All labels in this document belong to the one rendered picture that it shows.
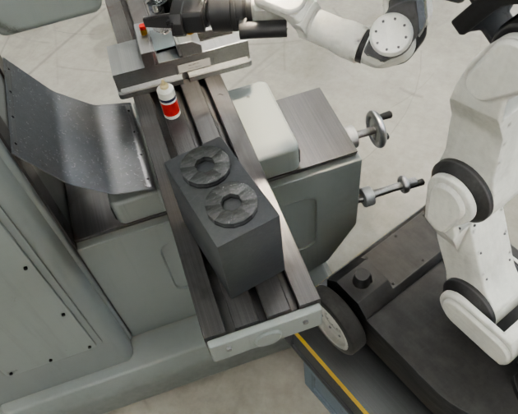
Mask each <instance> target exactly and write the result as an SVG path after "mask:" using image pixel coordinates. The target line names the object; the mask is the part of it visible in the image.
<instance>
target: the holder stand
mask: <svg viewBox="0 0 518 414"><path fill-rule="evenodd" d="M164 166H165V169H166V172H167V174H168V177H169V181H170V184H171V186H172V188H173V193H174V195H175V198H176V201H177V203H178V207H179V210H180V212H181V215H182V217H183V221H184V222H185V224H186V225H187V227H188V229H189V231H190V232H191V234H192V235H193V237H194V238H195V240H196V242H197V244H198V246H199V247H200V248H201V250H202V252H203V254H204V255H205V257H206V258H207V260H208V262H209V263H210V265H211V267H212V269H213V270H214V271H215V273H216V275H217V277H218V278H219V280H220V281H221V283H222V285H223V286H224V288H225V290H226V292H227V293H228V294H229V296H230V298H235V297H236V296H238V295H240V294H242V293H244V292H246V291H247V290H249V289H251V288H253V287H255V286H256V285H258V284H260V283H262V282H264V281H266V280H267V279H269V278H271V277H273V276H275V275H277V274H278V273H280V272H282V271H284V253H283V245H282V236H281V228H280V215H279V214H278V213H277V211H276V210H275V208H274V207H273V206H272V204H271V203H270V201H269V200H268V199H267V198H266V196H265V195H264V194H263V192H262V191H261V189H260V188H259V187H258V185H257V184H256V183H255V182H254V181H253V179H252V178H251V176H250V175H249V174H248V172H247V171H246V169H245V168H244V167H243V165H242V164H241V163H240V162H239V161H238V159H237V158H236V156H235V155H234V153H233V152H232V150H231V149H230V148H229V147H228V146H227V144H226V143H225V142H224V140H223V139H222V137H221V136H219V137H217V138H215V139H213V140H210V141H208V142H206V143H205V144H203V145H199V146H197V147H196V148H194V149H191V150H189V151H188V152H185V153H183V154H180V155H179V156H177V157H175V158H173V159H170V160H168V161H166V162H164Z"/></svg>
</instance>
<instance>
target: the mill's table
mask: <svg viewBox="0 0 518 414"><path fill-rule="evenodd" d="M105 3H106V7H107V9H108V13H109V17H110V20H111V23H112V27H113V32H114V34H115V37H116V40H117V43H118V44H120V43H123V42H127V41H130V40H134V39H136V33H135V30H134V27H133V25H134V24H137V23H141V22H143V17H144V16H148V15H149V13H148V11H147V7H146V2H145V0H105ZM183 82H184V84H182V85H176V86H174V91H175V94H176V97H177V101H178V106H179V109H180V116H179V117H177V118H176V119H173V120H169V119H167V118H165V116H164V113H163V110H162V107H161V104H160V100H159V96H158V94H157V91H154V92H151V93H148V94H142V95H138V96H136V97H133V99H134V102H135V105H136V110H137V113H138V116H139V119H140V122H141V127H142V130H143V133H144V136H145V139H146V144H147V147H148V150H149V153H150V158H151V161H152V164H153V167H154V170H155V175H156V178H157V181H158V184H159V187H160V192H161V195H162V198H163V201H164V206H165V208H166V212H167V215H168V218H169V223H170V226H171V228H172V232H173V237H174V240H175V243H176V246H177V248H178V253H179V257H180V260H181V263H182V266H183V271H184V273H185V277H186V280H187V285H188V287H189V291H190V293H191V297H192V302H193V305H194V307H195V311H196V313H197V318H198V322H199V325H200V327H201V332H202V336H203V338H204V341H205V343H206V346H207V348H208V351H209V353H210V355H212V358H213V360H214V361H220V360H223V359H225V358H228V357H232V356H234V355H237V354H239V353H242V352H246V351H249V350H252V349H254V348H257V347H264V346H268V345H271V344H273V343H275V342H277V341H278V340H279V339H281V338H285V337H288V336H290V335H292V334H296V333H299V332H302V331H304V330H306V329H310V328H313V327H316V326H318V325H320V324H322V308H321V298H320V296H319V294H318V292H317V289H316V287H315V285H314V282H313V281H312V278H311V275H310V273H309V272H308V269H307V266H306V265H305V263H304V261H303V257H302V256H301V254H300V251H299V249H298V247H297V244H296V242H295V240H294V237H293V235H292V233H291V231H290V230H289V226H288V224H287V223H286V220H285V218H284V215H283V213H282V211H281V209H280V206H279V204H278V202H277V200H276V198H275V195H274V193H273V191H272V189H271V186H270V184H269V182H268V180H267V178H266V175H265V173H264V171H263V169H262V167H261V164H260V162H259V160H258V157H257V155H256V153H255V150H254V149H253V147H252V143H251V141H250V140H249V138H248V136H247V132H246V131H245V129H244V126H243V124H242V122H241V119H240V117H239V115H238V112H237V110H236V108H235V107H234V103H233V101H232V99H231V98H230V95H229V92H228V91H227V88H226V86H225V84H224V81H223V79H222V77H221V75H220V74H219V75H216V76H211V77H207V78H204V79H200V80H195V81H192V82H191V81H190V79H188V78H187V79H184V80H183ZM219 136H221V137H222V139H223V140H224V142H225V143H226V144H227V146H228V147H229V148H230V149H231V150H232V152H233V153H234V155H235V156H236V158H237V159H238V161H239V162H240V163H241V164H242V165H243V167H244V168H245V169H246V171H247V172H248V174H249V175H250V176H251V178H252V179H253V181H254V182H255V183H256V184H257V185H258V187H259V188H260V189H261V191H262V192H263V194H264V195H265V196H266V198H267V199H268V200H269V201H270V203H271V204H272V206H273V207H274V208H275V210H276V211H277V213H278V214H279V215H280V228H281V236H282V245H283V253H284V271H282V272H280V273H278V274H277V275H275V276H273V277H271V278H269V279H267V280H266V281H264V282H262V283H260V284H258V285H256V286H255V287H252V288H251V289H249V290H247V291H246V292H244V293H242V294H240V295H238V296H236V297H235V298H230V296H229V294H228V293H227V292H226V290H225V288H224V286H223V285H222V283H221V281H220V280H219V278H218V277H217V275H216V273H215V271H214V270H213V269H212V267H211V265H210V263H209V262H208V260H207V258H206V257H205V255H204V254H203V252H202V250H201V248H200V247H199V246H198V244H197V242H196V240H195V238H194V237H193V235H192V234H191V232H190V231H189V229H188V227H187V225H186V224H185V222H184V221H183V217H182V215H181V212H180V210H179V207H178V203H177V201H176V198H175V195H174V193H173V188H172V186H171V184H170V181H169V177H168V174H167V172H166V169H165V166H164V162H166V161H168V160H170V159H173V158H175V157H177V156H179V155H180V154H183V153H185V152H188V151H189V150H192V149H194V148H196V147H197V146H199V145H203V144H205V143H206V142H208V141H210V140H213V139H215V138H217V137H219Z"/></svg>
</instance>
